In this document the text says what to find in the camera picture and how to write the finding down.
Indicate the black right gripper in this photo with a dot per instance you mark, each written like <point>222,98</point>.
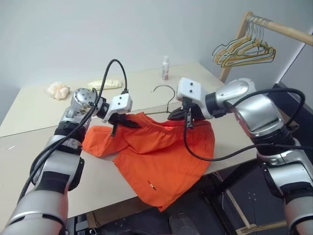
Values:
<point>196,111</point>

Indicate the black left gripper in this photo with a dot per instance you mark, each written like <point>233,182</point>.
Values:
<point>118,118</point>

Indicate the orange shorts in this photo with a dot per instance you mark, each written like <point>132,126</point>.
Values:
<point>159,166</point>

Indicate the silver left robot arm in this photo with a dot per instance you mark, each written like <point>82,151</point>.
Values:
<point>56,169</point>

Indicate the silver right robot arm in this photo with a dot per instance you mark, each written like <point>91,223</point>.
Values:
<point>259,107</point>

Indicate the pale yellow folded cloth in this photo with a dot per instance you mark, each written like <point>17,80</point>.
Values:
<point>112,83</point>

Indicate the small white pink bottle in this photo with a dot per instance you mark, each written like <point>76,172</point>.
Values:
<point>165,71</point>

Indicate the crumpled cream cloth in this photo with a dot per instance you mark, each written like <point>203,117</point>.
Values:
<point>57,91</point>

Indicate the bunch of hangers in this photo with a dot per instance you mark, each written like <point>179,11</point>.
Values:
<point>244,52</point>

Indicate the dark rounded shape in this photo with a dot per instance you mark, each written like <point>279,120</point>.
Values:
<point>182,224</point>

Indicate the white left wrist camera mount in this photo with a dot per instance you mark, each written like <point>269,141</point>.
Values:
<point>121,102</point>

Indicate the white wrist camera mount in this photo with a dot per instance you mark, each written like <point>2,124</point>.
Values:
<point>190,88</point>
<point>121,102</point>

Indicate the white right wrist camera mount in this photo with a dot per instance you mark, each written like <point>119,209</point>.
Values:
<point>190,88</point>

